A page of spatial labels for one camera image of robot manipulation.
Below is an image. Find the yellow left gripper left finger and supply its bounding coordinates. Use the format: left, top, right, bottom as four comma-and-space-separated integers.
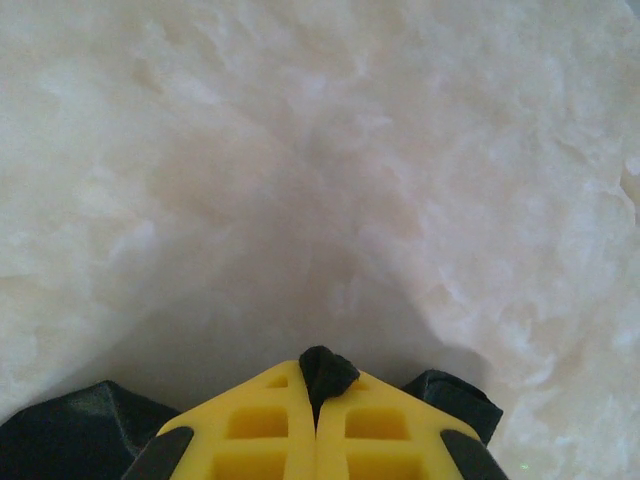
122, 360, 317, 480

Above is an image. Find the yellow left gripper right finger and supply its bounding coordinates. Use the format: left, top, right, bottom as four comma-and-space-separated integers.
315, 370, 509, 480

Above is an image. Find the black t-shirt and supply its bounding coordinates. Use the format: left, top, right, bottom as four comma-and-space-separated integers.
0, 345, 505, 480

